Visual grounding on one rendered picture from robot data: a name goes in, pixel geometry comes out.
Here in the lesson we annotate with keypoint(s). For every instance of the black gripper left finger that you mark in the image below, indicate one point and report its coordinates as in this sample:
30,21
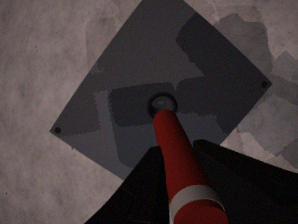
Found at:
142,197

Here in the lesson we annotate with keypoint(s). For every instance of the dark red peg with grey band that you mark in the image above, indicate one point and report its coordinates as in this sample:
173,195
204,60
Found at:
191,196

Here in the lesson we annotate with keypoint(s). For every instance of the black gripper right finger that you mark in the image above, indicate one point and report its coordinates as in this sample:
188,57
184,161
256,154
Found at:
251,192

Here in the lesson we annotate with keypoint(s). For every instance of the dark grey square panel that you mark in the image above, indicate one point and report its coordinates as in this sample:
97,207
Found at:
166,56

